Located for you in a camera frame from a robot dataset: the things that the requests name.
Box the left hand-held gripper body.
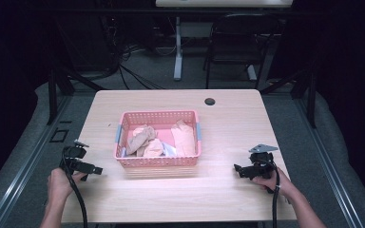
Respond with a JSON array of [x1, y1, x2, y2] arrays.
[[59, 140, 92, 176]]

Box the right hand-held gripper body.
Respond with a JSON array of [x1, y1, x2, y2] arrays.
[[247, 143, 276, 181]]

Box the person's left hand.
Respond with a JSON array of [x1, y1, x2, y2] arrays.
[[46, 167, 88, 200]]

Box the person's right hand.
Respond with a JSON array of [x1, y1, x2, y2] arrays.
[[251, 167, 297, 200]]

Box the beige cloth items in basket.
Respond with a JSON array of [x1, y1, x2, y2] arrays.
[[125, 124, 157, 156]]

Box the folded peach cloth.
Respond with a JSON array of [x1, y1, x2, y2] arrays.
[[142, 138, 165, 158]]

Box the pink plastic basket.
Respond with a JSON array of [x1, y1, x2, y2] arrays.
[[113, 109, 202, 168]]

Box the white and blue cloth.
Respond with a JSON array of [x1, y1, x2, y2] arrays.
[[162, 142, 179, 158]]

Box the black metal stand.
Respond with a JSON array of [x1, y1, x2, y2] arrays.
[[46, 18, 106, 126], [259, 61, 318, 129]]

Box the black folding chair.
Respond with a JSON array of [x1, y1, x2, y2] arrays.
[[202, 12, 281, 90]]

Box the white desk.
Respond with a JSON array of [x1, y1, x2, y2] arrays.
[[155, 0, 295, 82]]

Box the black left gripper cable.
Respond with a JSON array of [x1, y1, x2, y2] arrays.
[[60, 147, 89, 228]]

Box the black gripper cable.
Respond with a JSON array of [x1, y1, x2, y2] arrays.
[[259, 158, 281, 228], [60, 147, 89, 228]]

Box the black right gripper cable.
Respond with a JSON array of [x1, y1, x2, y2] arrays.
[[259, 158, 281, 228]]

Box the metal floor rail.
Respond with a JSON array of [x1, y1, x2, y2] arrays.
[[293, 94, 364, 228], [0, 94, 74, 228]]

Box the bundle of black floor cables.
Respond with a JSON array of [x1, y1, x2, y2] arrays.
[[100, 15, 179, 91]]

